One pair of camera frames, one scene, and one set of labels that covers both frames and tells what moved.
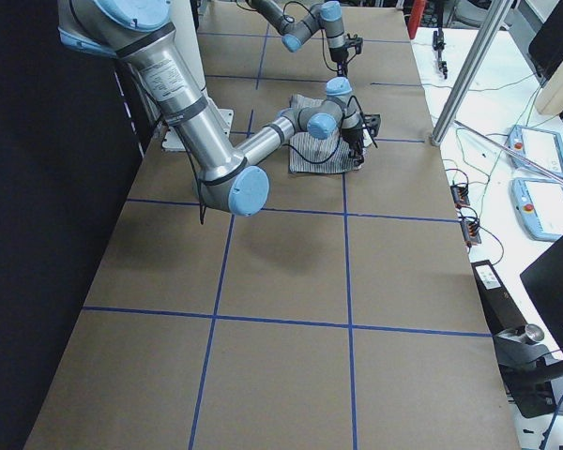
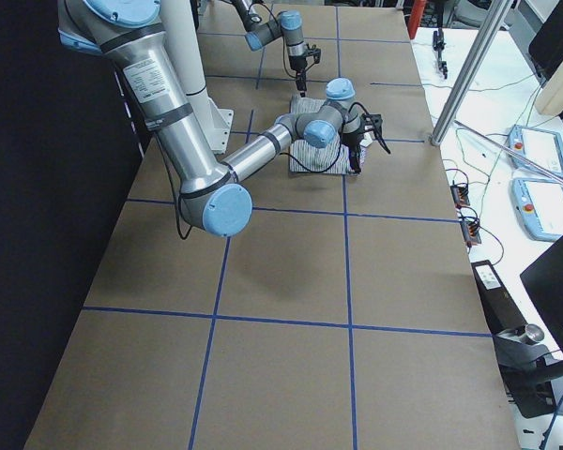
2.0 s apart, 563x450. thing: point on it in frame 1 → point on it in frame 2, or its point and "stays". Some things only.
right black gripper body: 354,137 stays
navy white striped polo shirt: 313,155 stays
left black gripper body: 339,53 → 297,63
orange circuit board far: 460,194 stays
